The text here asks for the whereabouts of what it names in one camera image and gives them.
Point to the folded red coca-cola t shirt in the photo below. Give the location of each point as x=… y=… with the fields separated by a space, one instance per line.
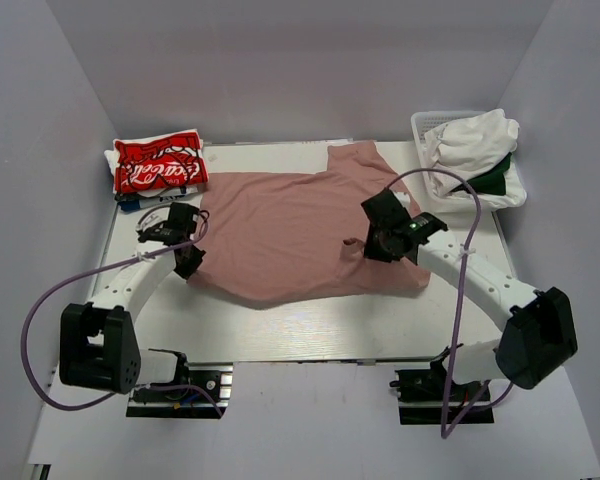
x=157 y=163

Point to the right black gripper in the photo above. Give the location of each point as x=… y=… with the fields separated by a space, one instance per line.
x=372 y=252

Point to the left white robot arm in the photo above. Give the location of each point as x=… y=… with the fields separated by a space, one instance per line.
x=98 y=343

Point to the folded blue t shirt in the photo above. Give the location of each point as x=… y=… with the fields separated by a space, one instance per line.
x=134 y=202

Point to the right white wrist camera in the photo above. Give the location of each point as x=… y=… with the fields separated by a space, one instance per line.
x=404 y=199

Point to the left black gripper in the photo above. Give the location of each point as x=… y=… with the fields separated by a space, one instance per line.
x=186 y=270

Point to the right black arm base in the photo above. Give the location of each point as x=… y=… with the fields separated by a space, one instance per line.
x=420 y=400

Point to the white plastic basket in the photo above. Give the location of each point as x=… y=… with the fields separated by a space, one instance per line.
x=421 y=123

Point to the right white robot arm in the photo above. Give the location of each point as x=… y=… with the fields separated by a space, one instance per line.
x=537 y=327

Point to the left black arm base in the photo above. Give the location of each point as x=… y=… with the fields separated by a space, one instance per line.
x=200 y=391

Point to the green and white t shirt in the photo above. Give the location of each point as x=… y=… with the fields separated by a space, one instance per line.
x=499 y=188

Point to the pink t shirt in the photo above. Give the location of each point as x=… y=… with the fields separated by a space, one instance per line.
x=281 y=237

